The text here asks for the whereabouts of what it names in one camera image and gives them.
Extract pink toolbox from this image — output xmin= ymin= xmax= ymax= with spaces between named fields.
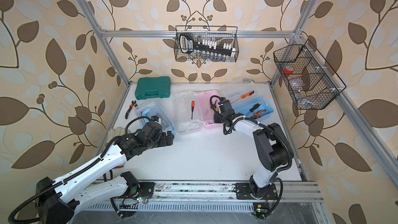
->
xmin=172 ymin=90 xmax=228 ymax=135

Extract light blue toolbox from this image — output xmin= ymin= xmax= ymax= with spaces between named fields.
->
xmin=221 ymin=78 xmax=274 ymax=122

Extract blue clear-lid toolbox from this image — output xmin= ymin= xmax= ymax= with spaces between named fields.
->
xmin=135 ymin=100 xmax=176 ymax=135

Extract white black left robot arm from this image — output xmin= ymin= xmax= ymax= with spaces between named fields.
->
xmin=8 ymin=121 xmax=174 ymax=224

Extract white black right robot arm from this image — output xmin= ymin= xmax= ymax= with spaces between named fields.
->
xmin=209 ymin=95 xmax=294 ymax=199

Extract black yellow long screwdriver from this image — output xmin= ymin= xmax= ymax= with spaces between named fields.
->
xmin=249 ymin=103 xmax=261 ymax=113

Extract orange black needle-nose pliers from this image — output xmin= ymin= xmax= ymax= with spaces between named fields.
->
xmin=252 ymin=110 xmax=267 ymax=119

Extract small red screwdriver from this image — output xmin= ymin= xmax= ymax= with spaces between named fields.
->
xmin=191 ymin=101 xmax=195 ymax=120

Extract orange black cutting pliers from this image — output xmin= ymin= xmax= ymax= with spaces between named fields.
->
xmin=125 ymin=100 xmax=137 ymax=120

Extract green plastic tool case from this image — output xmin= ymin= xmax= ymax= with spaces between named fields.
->
xmin=135 ymin=76 xmax=171 ymax=100

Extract red tape roll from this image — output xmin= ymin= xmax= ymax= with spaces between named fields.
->
xmin=283 ymin=65 xmax=294 ymax=75

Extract black socket wrench set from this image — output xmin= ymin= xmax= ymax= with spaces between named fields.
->
xmin=178 ymin=33 xmax=237 ymax=56

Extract orange handled flat screwdriver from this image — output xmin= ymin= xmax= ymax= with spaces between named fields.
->
xmin=233 ymin=90 xmax=255 ymax=103

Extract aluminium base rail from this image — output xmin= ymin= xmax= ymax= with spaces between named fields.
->
xmin=114 ymin=180 xmax=324 ymax=212

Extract black wire basket centre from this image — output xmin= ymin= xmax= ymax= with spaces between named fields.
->
xmin=174 ymin=24 xmax=239 ymax=63

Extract black wire basket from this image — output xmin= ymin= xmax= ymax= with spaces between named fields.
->
xmin=273 ymin=40 xmax=346 ymax=110
xmin=174 ymin=24 xmax=239 ymax=63

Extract black wire basket right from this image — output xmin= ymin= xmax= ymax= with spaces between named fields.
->
xmin=273 ymin=40 xmax=346 ymax=110

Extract aluminium frame post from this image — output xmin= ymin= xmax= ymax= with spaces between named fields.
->
xmin=75 ymin=0 xmax=130 ymax=87

